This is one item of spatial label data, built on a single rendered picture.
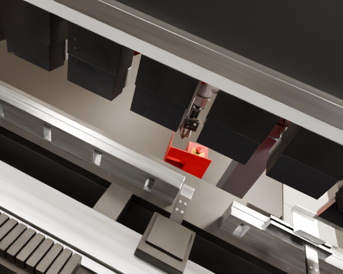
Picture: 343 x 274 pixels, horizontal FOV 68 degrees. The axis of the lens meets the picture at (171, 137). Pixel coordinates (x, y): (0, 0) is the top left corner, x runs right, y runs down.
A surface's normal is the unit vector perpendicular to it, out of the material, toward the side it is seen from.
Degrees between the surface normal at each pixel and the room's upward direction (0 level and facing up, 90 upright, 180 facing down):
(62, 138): 90
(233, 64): 90
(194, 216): 0
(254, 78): 90
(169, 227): 0
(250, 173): 90
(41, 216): 0
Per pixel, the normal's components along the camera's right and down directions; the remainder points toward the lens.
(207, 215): 0.29, -0.73
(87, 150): -0.34, 0.53
